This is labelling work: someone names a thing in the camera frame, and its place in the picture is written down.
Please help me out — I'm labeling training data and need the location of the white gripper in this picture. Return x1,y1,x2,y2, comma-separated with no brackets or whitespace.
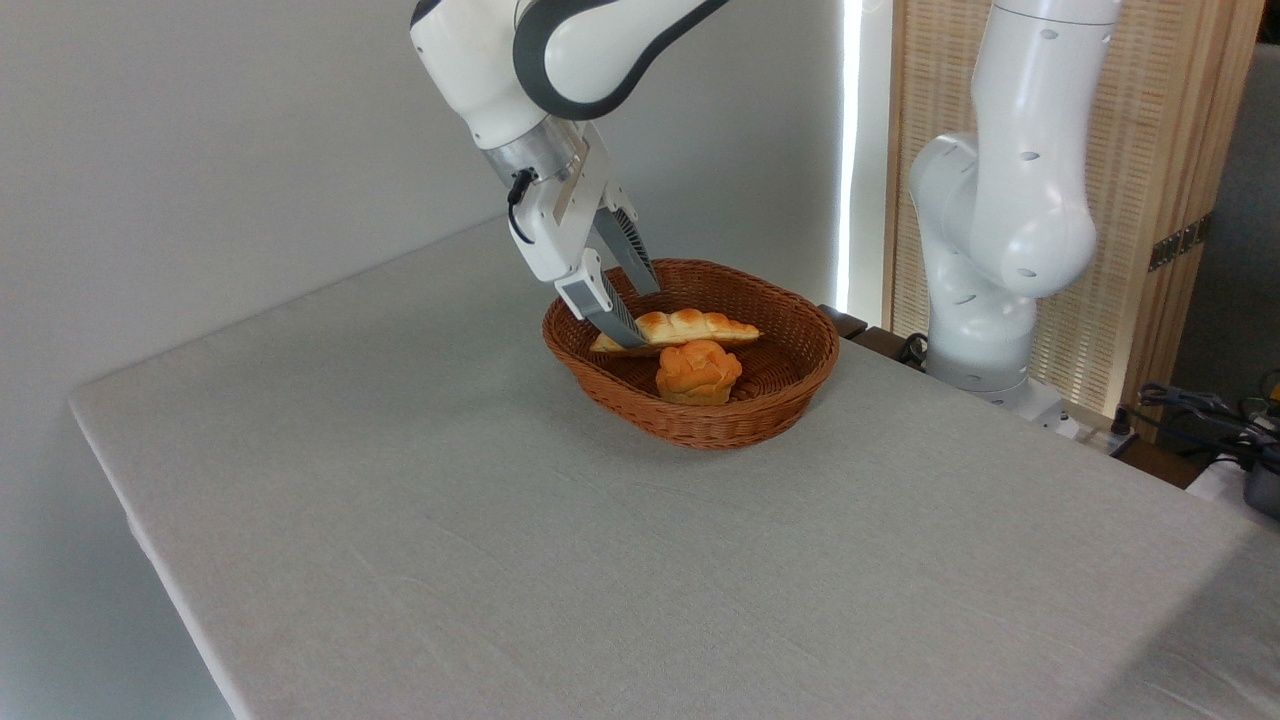
508,125,662,350

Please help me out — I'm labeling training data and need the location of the long braided bread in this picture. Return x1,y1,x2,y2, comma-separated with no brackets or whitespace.
588,308,763,357

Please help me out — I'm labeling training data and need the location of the round orange bread bun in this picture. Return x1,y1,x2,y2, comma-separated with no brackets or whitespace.
655,340,744,407

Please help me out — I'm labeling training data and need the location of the brown wicker basket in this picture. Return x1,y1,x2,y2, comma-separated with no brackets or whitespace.
543,259,841,450

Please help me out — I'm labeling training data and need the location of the grey tablecloth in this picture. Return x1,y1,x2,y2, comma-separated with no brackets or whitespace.
68,218,1280,720

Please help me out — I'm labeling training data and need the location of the wooden slatted screen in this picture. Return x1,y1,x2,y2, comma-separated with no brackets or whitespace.
883,0,1267,421

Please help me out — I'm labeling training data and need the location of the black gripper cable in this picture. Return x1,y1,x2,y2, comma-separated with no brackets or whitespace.
505,168,538,246

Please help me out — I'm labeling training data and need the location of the black cable bundle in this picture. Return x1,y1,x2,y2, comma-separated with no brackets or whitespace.
1135,380,1280,473

